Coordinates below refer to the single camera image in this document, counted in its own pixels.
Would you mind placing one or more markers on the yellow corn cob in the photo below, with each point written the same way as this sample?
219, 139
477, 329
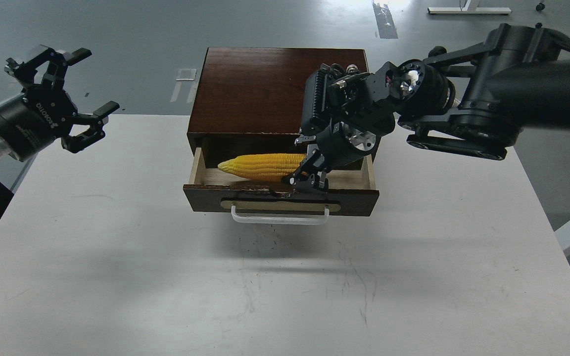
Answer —
271, 167

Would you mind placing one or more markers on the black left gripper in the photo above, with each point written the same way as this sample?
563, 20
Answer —
30, 123

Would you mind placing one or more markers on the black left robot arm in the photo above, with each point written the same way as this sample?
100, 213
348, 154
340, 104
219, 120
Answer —
46, 70

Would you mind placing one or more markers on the dark wooden drawer cabinet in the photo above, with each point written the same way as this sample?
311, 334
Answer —
249, 100

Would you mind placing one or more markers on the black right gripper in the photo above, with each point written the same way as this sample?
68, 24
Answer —
346, 112

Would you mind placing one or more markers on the white desk base foot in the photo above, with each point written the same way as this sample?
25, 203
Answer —
469, 7

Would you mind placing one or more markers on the wooden drawer with white handle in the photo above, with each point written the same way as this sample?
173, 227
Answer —
352, 193

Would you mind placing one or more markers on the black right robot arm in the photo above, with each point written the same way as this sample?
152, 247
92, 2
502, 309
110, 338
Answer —
471, 102

